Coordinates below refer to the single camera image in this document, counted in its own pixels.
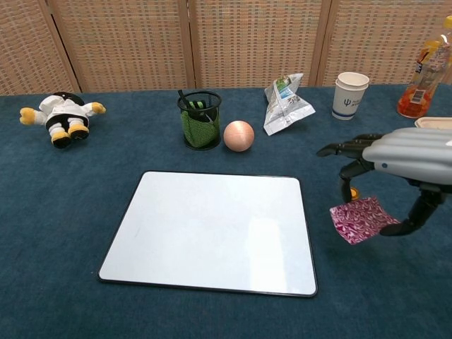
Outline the white board black frame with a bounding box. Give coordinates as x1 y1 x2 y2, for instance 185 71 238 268
97 171 318 298

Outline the paper cup with blue logo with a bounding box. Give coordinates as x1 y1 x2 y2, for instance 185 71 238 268
331 78 369 121

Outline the woven folding screen panel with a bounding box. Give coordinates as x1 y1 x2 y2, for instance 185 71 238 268
186 0 333 90
47 0 197 94
0 0 82 96
316 0 452 87

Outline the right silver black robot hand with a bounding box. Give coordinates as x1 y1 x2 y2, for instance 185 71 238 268
316 126 452 237

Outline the black pen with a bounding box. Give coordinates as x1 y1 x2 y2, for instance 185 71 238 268
177 89 192 111

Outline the beige lunch box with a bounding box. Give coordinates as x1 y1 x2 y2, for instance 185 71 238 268
414 117 452 130

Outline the copper pink ball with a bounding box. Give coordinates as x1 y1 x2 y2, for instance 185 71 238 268
222 120 256 153

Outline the magenta patterned cloth square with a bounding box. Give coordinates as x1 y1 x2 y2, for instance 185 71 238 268
329 196 402 246

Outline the crumpled silver snack bag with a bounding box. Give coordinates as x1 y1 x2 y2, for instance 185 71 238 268
263 73 316 136

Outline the black mesh pen holder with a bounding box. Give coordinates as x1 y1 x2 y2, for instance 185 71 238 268
177 90 222 150

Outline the blue tablecloth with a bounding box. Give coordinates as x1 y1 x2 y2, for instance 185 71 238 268
0 83 452 339

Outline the green mesh cloth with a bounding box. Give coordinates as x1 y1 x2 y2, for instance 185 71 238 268
180 100 218 148

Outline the orange drink plastic bottle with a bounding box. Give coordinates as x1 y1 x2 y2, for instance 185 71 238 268
397 17 452 119

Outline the penguin plush toy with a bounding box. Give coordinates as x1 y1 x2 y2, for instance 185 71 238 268
19 91 107 149

